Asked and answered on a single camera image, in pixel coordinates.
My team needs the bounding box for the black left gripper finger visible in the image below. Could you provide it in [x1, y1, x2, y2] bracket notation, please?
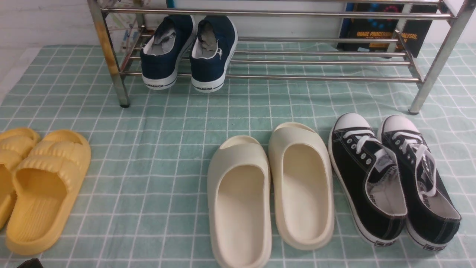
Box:
[17, 258, 44, 268]

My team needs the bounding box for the black canvas sneaker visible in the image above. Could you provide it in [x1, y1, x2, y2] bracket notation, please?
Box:
[328, 113, 408, 247]
[377, 115, 462, 251]

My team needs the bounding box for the patterned paper behind rack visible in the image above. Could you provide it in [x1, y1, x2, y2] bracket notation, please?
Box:
[98, 0, 151, 53]

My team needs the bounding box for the silver metal shoe rack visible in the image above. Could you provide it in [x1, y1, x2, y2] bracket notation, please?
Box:
[88, 0, 475, 115]

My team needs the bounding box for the yellow slipper right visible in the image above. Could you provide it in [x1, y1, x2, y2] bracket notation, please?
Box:
[6, 129, 91, 255]

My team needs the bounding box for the yellow slipper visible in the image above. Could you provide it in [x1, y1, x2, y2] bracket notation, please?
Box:
[6, 129, 91, 255]
[0, 128, 41, 229]

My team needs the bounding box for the yellow slipper outer left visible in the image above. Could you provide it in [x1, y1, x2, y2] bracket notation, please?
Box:
[0, 128, 41, 229]

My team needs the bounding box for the cream slipper left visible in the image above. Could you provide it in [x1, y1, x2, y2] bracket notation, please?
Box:
[207, 135, 272, 268]

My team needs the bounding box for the cream slipper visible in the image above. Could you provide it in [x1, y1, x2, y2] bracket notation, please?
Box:
[207, 135, 272, 268]
[268, 122, 334, 251]

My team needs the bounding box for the navy sneaker left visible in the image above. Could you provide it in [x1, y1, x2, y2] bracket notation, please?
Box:
[140, 15, 196, 90]

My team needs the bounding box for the navy sneaker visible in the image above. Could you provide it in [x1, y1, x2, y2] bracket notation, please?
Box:
[140, 15, 196, 90]
[189, 15, 238, 93]

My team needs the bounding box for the cream slipper right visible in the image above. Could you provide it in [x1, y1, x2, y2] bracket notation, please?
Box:
[268, 122, 334, 251]

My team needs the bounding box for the navy sneaker right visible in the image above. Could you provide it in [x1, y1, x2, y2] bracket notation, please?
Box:
[189, 15, 238, 93]

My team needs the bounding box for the green checkered cloth mat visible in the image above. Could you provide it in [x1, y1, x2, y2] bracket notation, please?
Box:
[1, 44, 475, 268]

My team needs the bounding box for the dark image processing book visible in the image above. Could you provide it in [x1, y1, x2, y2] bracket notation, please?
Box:
[337, 2, 432, 57]

